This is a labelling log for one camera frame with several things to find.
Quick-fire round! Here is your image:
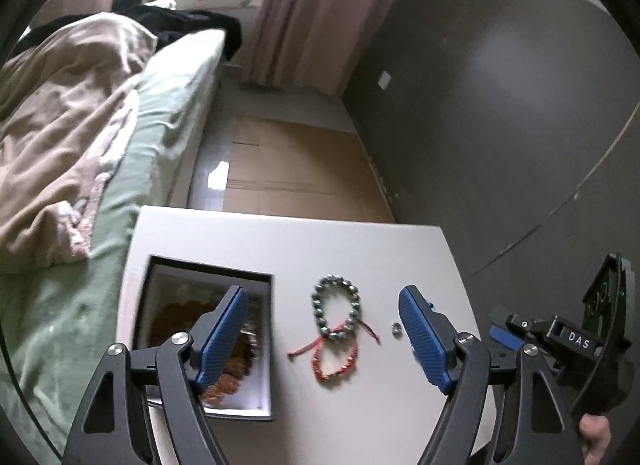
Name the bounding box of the person's right hand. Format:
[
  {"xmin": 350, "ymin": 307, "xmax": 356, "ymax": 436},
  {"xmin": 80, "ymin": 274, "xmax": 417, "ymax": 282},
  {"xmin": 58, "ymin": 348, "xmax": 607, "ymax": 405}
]
[{"xmin": 577, "ymin": 415, "xmax": 612, "ymax": 465}]

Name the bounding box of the beige blanket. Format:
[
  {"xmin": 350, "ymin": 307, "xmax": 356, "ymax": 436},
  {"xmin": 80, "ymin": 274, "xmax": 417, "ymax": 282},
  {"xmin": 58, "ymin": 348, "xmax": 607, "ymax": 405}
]
[{"xmin": 0, "ymin": 12, "xmax": 159, "ymax": 277}]

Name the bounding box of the white jewellery box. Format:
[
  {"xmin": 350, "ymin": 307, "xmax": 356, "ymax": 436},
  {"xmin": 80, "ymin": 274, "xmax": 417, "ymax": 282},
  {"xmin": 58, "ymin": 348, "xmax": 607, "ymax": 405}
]
[{"xmin": 131, "ymin": 255, "xmax": 277, "ymax": 422}]

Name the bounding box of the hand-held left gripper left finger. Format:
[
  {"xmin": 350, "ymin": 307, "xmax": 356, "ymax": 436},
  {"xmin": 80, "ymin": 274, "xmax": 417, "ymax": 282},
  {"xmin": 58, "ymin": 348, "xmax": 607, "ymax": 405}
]
[{"xmin": 62, "ymin": 285, "xmax": 249, "ymax": 465}]

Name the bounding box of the pink curtain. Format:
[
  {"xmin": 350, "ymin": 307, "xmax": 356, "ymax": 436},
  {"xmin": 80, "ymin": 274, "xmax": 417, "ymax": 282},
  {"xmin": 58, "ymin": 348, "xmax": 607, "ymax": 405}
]
[{"xmin": 240, "ymin": 0, "xmax": 417, "ymax": 96}]

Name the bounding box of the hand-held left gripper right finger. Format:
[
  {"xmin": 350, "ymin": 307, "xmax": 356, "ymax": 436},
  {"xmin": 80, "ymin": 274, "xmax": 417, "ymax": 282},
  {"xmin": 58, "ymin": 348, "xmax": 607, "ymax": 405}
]
[{"xmin": 398, "ymin": 285, "xmax": 584, "ymax": 465}]

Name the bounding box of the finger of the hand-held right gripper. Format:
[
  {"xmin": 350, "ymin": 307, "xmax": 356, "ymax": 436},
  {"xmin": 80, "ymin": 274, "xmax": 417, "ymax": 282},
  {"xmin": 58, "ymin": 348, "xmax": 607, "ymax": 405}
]
[
  {"xmin": 490, "ymin": 307, "xmax": 556, "ymax": 344},
  {"xmin": 489, "ymin": 326, "xmax": 523, "ymax": 353}
]

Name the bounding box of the dark clothing heap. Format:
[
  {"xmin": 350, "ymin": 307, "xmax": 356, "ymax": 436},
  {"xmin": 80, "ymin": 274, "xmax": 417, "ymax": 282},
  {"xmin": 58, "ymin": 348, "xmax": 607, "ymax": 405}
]
[{"xmin": 112, "ymin": 4, "xmax": 244, "ymax": 62}]

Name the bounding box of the brown bead bracelet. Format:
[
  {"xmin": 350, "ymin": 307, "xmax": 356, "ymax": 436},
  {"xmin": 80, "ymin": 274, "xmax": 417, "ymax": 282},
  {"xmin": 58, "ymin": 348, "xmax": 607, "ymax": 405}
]
[{"xmin": 151, "ymin": 297, "xmax": 252, "ymax": 404}]

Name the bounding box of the flat cardboard sheet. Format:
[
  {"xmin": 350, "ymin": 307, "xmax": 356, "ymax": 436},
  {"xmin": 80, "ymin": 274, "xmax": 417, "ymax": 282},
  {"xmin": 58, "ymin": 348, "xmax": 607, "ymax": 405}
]
[{"xmin": 221, "ymin": 115, "xmax": 397, "ymax": 224}]

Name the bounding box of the bed with green sheet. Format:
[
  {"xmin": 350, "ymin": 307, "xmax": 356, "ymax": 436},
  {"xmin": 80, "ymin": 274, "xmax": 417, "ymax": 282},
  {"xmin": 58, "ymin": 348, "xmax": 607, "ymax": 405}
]
[{"xmin": 0, "ymin": 27, "xmax": 227, "ymax": 465}]

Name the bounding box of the grey bead bracelet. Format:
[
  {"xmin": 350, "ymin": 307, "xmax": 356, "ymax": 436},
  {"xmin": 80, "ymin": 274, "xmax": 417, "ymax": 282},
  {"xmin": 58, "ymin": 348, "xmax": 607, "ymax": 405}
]
[{"xmin": 312, "ymin": 274, "xmax": 362, "ymax": 344}]

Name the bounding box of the red cord bracelet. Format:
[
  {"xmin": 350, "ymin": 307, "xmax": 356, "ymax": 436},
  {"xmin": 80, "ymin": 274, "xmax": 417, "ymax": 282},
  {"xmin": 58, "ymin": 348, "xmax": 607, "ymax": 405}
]
[{"xmin": 287, "ymin": 317, "xmax": 382, "ymax": 387}]

